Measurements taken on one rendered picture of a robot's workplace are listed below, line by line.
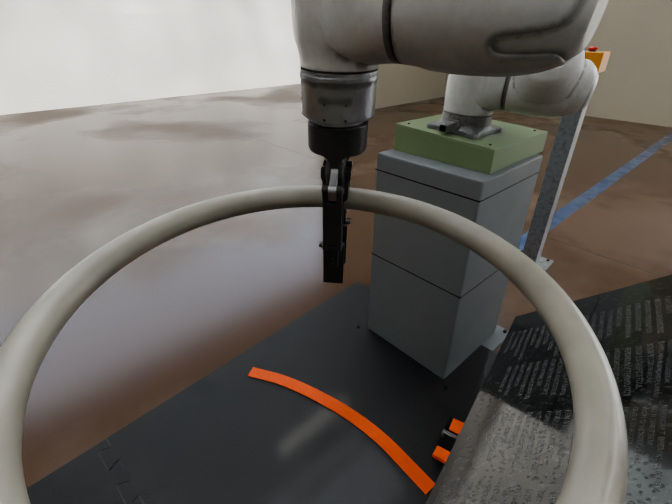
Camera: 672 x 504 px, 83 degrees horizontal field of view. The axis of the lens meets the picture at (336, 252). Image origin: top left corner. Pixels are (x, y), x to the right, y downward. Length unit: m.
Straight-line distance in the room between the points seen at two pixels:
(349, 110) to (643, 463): 0.46
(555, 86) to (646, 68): 5.98
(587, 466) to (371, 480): 1.05
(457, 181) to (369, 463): 0.89
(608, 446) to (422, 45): 0.34
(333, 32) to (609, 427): 0.39
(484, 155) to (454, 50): 0.84
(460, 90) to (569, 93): 0.29
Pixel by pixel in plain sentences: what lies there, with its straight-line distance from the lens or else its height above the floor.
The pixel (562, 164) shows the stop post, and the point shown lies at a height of 0.59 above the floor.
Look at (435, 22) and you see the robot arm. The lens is 0.39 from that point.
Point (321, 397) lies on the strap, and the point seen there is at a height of 0.02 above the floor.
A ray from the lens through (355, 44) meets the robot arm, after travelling 0.43.
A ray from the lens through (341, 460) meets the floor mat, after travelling 1.34.
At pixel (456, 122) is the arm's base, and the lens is 1.30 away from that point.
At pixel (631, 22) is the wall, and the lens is 7.25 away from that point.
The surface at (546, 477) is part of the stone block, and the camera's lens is 0.54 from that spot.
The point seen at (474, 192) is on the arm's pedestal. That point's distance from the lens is 1.17.
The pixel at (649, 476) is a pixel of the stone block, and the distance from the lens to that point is 0.50.
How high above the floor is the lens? 1.16
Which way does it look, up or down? 30 degrees down
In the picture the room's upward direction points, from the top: straight up
